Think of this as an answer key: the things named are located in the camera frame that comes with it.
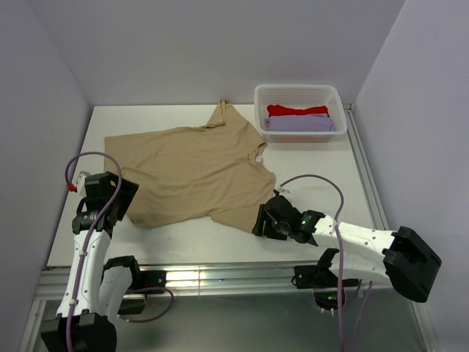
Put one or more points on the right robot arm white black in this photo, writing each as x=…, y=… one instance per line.
x=352, y=253

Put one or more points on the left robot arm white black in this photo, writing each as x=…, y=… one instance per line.
x=86, y=317

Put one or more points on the white plastic basket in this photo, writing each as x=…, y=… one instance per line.
x=299, y=96

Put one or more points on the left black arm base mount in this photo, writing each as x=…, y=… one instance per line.
x=147, y=279

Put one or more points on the beige t shirt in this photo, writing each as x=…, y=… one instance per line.
x=191, y=172

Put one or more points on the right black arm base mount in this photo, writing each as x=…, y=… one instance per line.
x=322, y=281

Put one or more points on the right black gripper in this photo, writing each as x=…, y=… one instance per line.
x=259, y=226

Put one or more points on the red rolled t shirt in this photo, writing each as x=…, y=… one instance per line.
x=279, y=110

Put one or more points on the aluminium frame rail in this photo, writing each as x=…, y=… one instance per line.
x=200, y=257

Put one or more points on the lilac rolled t shirt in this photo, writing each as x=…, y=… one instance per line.
x=300, y=123

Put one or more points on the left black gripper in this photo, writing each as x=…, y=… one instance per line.
x=127, y=192

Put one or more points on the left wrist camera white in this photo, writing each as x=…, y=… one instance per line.
x=78, y=186

